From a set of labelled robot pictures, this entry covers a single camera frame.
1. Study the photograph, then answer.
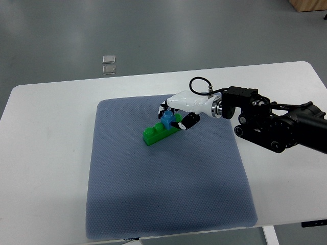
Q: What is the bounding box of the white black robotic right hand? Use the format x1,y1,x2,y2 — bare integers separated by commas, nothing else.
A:
158,90,222,130

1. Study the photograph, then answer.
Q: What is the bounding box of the long green block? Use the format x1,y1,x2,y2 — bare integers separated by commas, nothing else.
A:
143,114,182,146

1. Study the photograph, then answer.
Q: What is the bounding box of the black robot wrist cable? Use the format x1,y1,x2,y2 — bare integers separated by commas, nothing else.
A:
189,77,227,96

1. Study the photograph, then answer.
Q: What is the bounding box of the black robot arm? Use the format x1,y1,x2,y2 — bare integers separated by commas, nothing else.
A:
221,86,326,153

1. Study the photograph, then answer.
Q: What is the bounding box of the small blue block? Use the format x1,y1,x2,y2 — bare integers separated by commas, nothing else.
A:
160,110,176,130

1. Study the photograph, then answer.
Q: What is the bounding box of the upper metal floor plate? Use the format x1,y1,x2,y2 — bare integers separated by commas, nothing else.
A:
102,55,116,64

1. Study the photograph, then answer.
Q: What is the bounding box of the black table control panel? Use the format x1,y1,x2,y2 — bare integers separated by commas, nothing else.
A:
301,219,327,228

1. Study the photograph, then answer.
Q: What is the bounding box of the blue-grey textured mat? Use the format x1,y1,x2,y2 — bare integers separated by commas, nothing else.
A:
86,95,258,239

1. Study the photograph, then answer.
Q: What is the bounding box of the wooden box corner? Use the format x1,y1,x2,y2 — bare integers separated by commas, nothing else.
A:
288,0,326,12

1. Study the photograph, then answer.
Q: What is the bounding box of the white table leg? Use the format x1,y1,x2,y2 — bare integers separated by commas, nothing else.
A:
262,226,279,245

